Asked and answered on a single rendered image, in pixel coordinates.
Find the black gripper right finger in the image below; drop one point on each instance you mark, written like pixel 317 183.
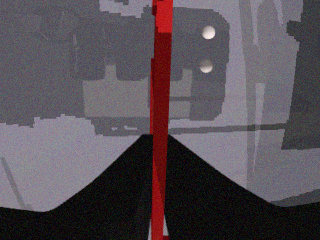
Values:
pixel 203 204

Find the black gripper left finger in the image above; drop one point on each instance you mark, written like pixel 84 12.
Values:
pixel 117 205

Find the red glasses frame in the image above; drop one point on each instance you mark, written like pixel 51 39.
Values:
pixel 160 88

